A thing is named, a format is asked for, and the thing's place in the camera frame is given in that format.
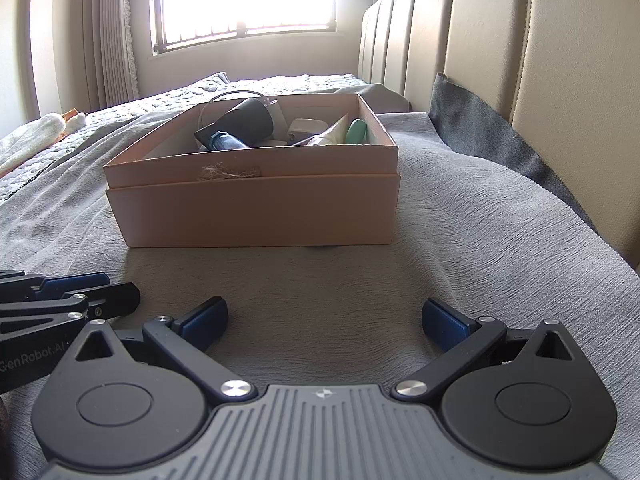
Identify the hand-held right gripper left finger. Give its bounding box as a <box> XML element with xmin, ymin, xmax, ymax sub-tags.
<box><xmin>74</xmin><ymin>296</ymin><xmax>258</xmax><ymax>403</ymax></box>

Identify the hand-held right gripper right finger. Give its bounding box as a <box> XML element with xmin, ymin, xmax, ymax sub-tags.
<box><xmin>390</xmin><ymin>297</ymin><xmax>576</xmax><ymax>403</ymax></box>

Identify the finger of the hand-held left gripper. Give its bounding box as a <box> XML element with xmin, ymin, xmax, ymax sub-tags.
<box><xmin>0</xmin><ymin>281</ymin><xmax>142</xmax><ymax>348</ymax></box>
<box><xmin>0</xmin><ymin>270</ymin><xmax>112</xmax><ymax>306</ymax></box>

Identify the pink cardboard box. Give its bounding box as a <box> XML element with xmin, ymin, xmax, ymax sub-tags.
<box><xmin>102</xmin><ymin>91</ymin><xmax>402</xmax><ymax>248</ymax></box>

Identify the pink tube with blue cap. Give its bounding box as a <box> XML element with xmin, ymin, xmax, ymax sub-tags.
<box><xmin>209</xmin><ymin>131</ymin><xmax>250</xmax><ymax>152</ymax></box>

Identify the black cup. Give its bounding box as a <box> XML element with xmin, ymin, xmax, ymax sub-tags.
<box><xmin>194</xmin><ymin>97</ymin><xmax>277</xmax><ymax>151</ymax></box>

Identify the small green case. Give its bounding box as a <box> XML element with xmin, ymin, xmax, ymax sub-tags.
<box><xmin>346</xmin><ymin>118</ymin><xmax>369</xmax><ymax>145</ymax></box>

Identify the white charger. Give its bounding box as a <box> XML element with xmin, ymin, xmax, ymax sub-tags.
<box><xmin>286</xmin><ymin>117</ymin><xmax>328</xmax><ymax>142</ymax></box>

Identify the white cream tube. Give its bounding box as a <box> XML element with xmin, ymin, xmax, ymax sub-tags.
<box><xmin>306</xmin><ymin>114</ymin><xmax>351</xmax><ymax>147</ymax></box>

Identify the white rolled towel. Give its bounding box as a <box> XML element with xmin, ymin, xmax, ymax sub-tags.
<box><xmin>0</xmin><ymin>109</ymin><xmax>87</xmax><ymax>173</ymax></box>

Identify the dark grey cloth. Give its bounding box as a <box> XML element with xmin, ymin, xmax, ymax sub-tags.
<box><xmin>427</xmin><ymin>72</ymin><xmax>640</xmax><ymax>271</ymax></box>

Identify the white quilted mattress pad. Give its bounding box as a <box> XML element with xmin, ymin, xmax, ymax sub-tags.
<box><xmin>0</xmin><ymin>72</ymin><xmax>366</xmax><ymax>201</ymax></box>

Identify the pleated beige curtain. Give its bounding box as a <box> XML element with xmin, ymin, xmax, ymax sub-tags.
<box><xmin>30</xmin><ymin>0</ymin><xmax>141</xmax><ymax>111</ymax></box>

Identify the beige padded headboard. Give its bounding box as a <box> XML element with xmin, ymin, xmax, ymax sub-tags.
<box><xmin>359</xmin><ymin>0</ymin><xmax>640</xmax><ymax>271</ymax></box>

